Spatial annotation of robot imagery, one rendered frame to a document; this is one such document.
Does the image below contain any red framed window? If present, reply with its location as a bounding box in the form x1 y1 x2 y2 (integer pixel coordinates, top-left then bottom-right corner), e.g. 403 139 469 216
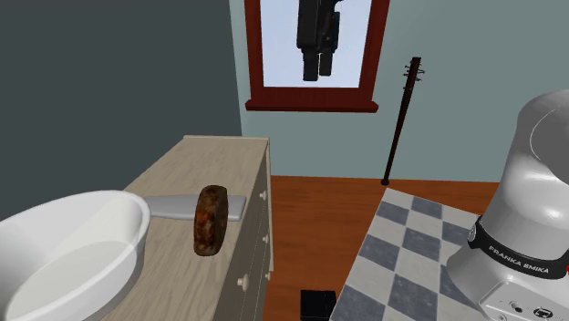
243 0 392 114

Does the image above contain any checkered robot stand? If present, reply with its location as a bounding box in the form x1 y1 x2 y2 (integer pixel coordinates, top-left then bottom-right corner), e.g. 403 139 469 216
330 187 500 321

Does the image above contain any dark brown spiked bat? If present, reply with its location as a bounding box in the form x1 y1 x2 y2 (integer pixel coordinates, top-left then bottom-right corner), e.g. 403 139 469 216
380 56 426 187

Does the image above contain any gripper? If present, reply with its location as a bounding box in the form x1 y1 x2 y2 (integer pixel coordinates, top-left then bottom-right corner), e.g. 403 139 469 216
295 0 346 82

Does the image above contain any black box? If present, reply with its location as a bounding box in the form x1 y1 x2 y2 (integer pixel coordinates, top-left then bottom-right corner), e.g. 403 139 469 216
299 289 337 321

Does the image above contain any brown round disc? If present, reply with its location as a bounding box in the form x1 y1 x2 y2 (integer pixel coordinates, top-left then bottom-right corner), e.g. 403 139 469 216
192 184 230 257

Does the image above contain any light wooden chest of drawers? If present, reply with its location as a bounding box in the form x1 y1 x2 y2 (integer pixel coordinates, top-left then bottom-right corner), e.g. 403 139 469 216
98 134 274 321

